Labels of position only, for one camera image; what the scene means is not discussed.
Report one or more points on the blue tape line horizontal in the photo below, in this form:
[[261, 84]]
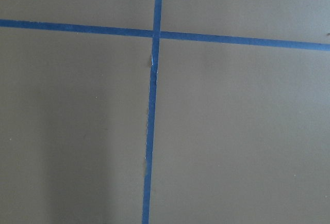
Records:
[[163, 35]]

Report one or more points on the blue tape line vertical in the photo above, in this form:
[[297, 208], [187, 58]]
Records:
[[151, 112]]

